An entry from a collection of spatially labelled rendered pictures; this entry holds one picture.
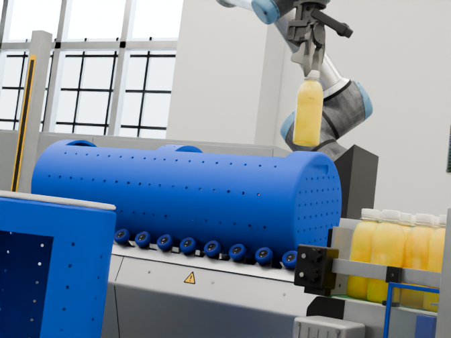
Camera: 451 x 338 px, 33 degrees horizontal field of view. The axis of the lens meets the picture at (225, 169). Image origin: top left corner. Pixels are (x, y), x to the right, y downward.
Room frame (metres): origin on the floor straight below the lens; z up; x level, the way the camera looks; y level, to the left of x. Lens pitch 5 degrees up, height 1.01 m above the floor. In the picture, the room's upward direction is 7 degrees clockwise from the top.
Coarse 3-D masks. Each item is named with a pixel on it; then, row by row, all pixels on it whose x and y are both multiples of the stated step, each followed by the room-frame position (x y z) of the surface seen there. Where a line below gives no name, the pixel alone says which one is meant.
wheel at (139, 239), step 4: (144, 232) 2.05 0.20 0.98; (136, 236) 2.05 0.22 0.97; (140, 236) 2.05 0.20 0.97; (144, 236) 2.04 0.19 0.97; (148, 236) 2.04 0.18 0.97; (136, 240) 2.04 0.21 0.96; (140, 240) 2.04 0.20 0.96; (144, 240) 2.03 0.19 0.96; (148, 240) 2.04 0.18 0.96; (136, 244) 2.05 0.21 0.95; (140, 244) 2.03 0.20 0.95; (144, 244) 2.03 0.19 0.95
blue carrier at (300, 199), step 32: (64, 160) 2.19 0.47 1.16; (96, 160) 2.13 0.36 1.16; (128, 160) 2.07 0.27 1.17; (160, 160) 2.02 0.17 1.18; (192, 160) 1.97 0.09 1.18; (224, 160) 1.92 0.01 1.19; (256, 160) 1.88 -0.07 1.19; (288, 160) 1.84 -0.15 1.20; (320, 160) 1.87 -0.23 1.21; (32, 192) 2.24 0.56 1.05; (64, 192) 2.17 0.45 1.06; (96, 192) 2.10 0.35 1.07; (128, 192) 2.04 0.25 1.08; (160, 192) 1.98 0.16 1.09; (192, 192) 1.92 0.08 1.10; (224, 192) 1.87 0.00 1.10; (256, 192) 1.82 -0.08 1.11; (288, 192) 1.78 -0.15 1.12; (320, 192) 1.89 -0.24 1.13; (128, 224) 2.08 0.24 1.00; (160, 224) 2.01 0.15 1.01; (192, 224) 1.94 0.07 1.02; (224, 224) 1.89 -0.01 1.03; (256, 224) 1.83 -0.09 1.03; (288, 224) 1.78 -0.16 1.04; (320, 224) 1.90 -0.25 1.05
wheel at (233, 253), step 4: (236, 244) 1.90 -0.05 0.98; (240, 244) 1.89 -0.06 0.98; (232, 248) 1.89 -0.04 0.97; (236, 248) 1.88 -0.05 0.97; (240, 248) 1.88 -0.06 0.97; (244, 248) 1.88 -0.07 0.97; (232, 252) 1.88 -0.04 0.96; (236, 252) 1.88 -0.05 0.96; (240, 252) 1.87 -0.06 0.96; (244, 252) 1.87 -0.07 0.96; (232, 256) 1.87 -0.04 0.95; (236, 256) 1.87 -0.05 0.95; (240, 256) 1.87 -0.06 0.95; (244, 256) 1.88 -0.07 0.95
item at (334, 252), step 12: (300, 252) 1.64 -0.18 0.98; (312, 252) 1.62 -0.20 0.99; (324, 252) 1.61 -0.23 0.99; (336, 252) 1.66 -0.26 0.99; (300, 264) 1.64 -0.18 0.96; (312, 264) 1.63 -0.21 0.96; (324, 264) 1.61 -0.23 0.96; (300, 276) 1.64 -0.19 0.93; (312, 276) 1.61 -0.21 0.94; (324, 276) 1.61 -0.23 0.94; (312, 288) 1.64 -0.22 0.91; (324, 288) 1.62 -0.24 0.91
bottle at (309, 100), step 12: (312, 84) 1.95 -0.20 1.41; (300, 96) 1.96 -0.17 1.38; (312, 96) 1.95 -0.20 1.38; (300, 108) 1.96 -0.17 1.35; (312, 108) 1.95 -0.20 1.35; (300, 120) 1.96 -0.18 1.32; (312, 120) 1.95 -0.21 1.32; (300, 132) 1.95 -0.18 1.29; (312, 132) 1.95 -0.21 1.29; (300, 144) 2.00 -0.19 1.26; (312, 144) 1.96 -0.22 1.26
